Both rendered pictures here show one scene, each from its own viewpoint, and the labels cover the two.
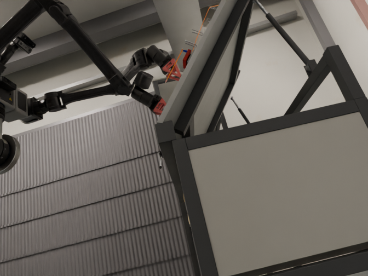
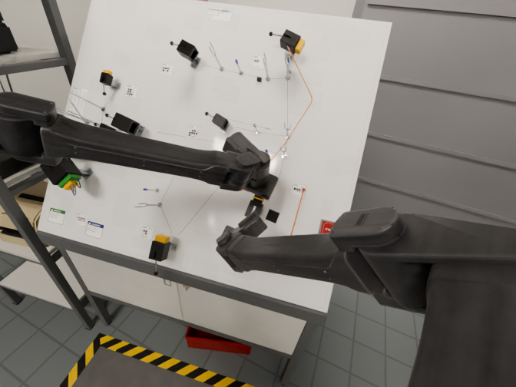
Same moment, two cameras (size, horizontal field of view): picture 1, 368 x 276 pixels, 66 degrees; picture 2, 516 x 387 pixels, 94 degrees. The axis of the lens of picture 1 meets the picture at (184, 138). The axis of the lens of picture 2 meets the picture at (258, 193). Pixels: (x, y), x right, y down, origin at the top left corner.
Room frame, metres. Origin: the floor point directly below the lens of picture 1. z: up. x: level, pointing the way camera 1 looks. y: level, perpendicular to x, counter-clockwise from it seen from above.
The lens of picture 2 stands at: (0.95, 0.56, 1.66)
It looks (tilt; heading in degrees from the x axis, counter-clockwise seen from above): 36 degrees down; 283
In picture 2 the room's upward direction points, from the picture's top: 7 degrees clockwise
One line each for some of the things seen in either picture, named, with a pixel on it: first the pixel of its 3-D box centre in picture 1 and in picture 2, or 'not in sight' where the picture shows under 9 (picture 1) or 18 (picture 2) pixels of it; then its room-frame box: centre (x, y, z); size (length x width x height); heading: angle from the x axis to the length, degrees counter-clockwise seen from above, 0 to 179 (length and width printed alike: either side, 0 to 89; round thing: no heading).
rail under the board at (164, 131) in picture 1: (177, 177); (172, 269); (1.36, 0.08, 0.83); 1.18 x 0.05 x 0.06; 3
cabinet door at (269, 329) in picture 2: not in sight; (238, 315); (1.08, 0.05, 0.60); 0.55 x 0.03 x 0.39; 3
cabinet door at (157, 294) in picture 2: not in sight; (126, 281); (1.63, 0.07, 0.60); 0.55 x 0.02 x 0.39; 3
